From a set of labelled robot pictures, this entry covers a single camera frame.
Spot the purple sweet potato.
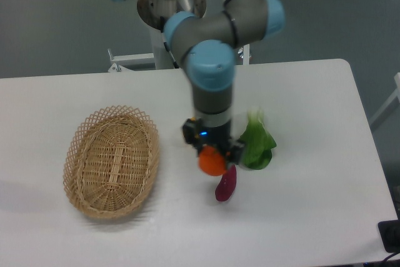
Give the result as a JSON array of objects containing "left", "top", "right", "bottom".
[{"left": 215, "top": 165, "right": 237, "bottom": 202}]

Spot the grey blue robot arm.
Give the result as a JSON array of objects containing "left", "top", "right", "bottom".
[{"left": 122, "top": 0, "right": 285, "bottom": 176}]

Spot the black cable on pedestal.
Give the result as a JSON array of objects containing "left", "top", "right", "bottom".
[{"left": 159, "top": 16, "right": 181, "bottom": 69}]

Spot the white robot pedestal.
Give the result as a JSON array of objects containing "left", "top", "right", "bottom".
[{"left": 137, "top": 0, "right": 207, "bottom": 69}]

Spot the white mounting bracket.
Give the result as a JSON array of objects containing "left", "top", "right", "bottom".
[
  {"left": 237, "top": 44, "right": 252, "bottom": 65},
  {"left": 107, "top": 48, "right": 155, "bottom": 73}
]

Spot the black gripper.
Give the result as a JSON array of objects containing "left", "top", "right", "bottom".
[{"left": 182, "top": 118, "right": 246, "bottom": 169}]

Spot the white right mounting bracket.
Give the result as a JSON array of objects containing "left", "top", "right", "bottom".
[{"left": 237, "top": 44, "right": 252, "bottom": 65}]

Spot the woven wicker basket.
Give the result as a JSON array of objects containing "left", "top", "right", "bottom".
[{"left": 63, "top": 105, "right": 160, "bottom": 219}]

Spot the white frame at right edge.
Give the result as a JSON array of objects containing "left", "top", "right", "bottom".
[{"left": 368, "top": 73, "right": 399, "bottom": 132}]

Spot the orange fruit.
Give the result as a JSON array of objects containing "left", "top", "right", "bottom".
[{"left": 198, "top": 145, "right": 227, "bottom": 176}]

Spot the green bok choy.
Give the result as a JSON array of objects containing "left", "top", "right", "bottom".
[{"left": 239, "top": 109, "right": 277, "bottom": 170}]

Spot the white left mounting bracket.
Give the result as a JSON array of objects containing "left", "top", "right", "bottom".
[{"left": 107, "top": 48, "right": 155, "bottom": 73}]

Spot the black device at table corner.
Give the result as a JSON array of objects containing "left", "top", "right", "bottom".
[{"left": 377, "top": 219, "right": 399, "bottom": 253}]

